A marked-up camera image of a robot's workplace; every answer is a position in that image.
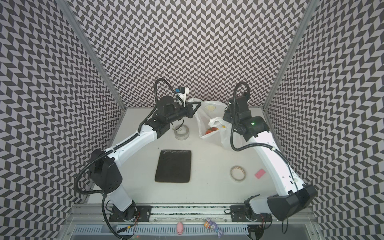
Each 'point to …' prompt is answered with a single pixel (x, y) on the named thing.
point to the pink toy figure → (179, 228)
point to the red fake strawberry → (210, 130)
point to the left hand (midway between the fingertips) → (202, 105)
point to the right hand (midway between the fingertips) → (230, 117)
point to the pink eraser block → (260, 173)
